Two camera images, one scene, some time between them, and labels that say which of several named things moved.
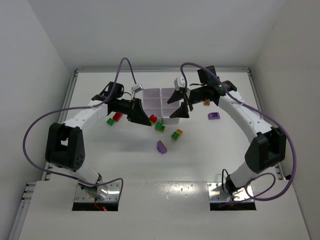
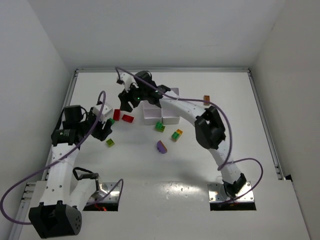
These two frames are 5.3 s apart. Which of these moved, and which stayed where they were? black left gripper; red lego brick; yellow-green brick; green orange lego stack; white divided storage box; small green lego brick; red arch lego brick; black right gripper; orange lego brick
Moved: black left gripper; red arch lego brick; black right gripper
Stayed: red lego brick; small green lego brick; white divided storage box; green orange lego stack; orange lego brick; yellow-green brick
